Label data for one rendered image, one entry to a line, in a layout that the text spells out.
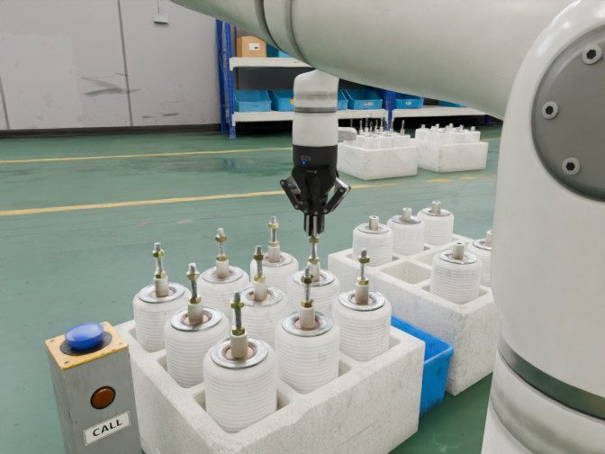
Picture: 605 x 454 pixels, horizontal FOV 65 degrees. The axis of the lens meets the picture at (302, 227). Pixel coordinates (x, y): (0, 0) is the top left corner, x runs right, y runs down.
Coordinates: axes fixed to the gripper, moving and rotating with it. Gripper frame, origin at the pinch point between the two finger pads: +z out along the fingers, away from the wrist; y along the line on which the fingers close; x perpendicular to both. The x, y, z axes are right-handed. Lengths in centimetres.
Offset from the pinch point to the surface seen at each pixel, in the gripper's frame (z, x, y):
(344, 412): 21.2, -17.2, 14.5
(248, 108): 5, 337, -261
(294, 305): 13.9, -4.6, -1.2
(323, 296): 11.6, -3.1, 3.7
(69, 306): 35, 0, -76
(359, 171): 30, 199, -76
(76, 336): 2.4, -42.2, -6.3
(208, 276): 9.9, -9.2, -16.7
